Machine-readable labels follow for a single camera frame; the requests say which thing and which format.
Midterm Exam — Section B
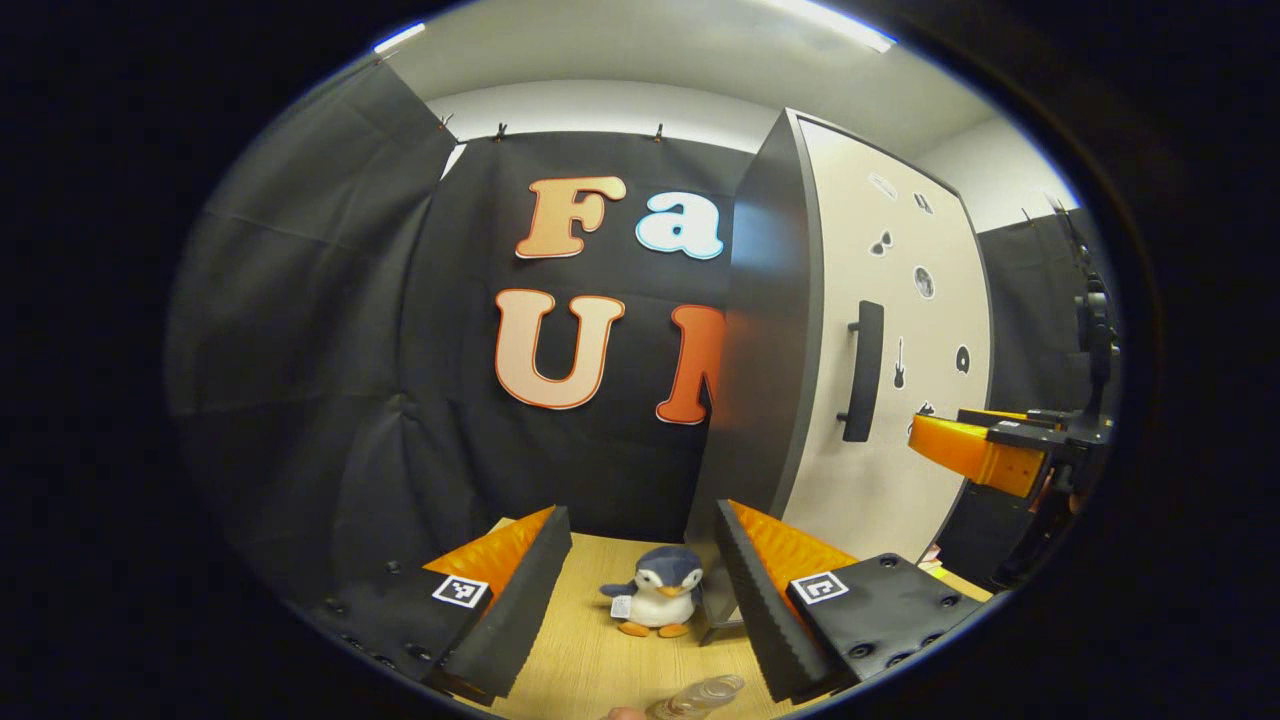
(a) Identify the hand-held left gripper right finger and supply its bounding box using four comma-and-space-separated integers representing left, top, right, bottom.
714, 500, 986, 704

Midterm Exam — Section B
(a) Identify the ceiling light strip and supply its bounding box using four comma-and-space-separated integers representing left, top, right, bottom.
372, 22, 428, 55
765, 0, 898, 54

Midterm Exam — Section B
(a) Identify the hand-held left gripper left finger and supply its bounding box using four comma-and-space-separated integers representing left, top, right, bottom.
300, 505, 574, 706

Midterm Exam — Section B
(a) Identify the white cabinet door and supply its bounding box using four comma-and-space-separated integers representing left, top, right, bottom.
780, 110, 994, 566

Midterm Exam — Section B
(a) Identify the clear bottle with red label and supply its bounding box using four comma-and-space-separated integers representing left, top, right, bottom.
645, 674, 747, 720

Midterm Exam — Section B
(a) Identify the penguin plush toy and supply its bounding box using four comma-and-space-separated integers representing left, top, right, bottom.
600, 545, 705, 639

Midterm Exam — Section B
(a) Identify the black door handle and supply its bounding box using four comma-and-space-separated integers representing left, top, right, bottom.
836, 299, 886, 444

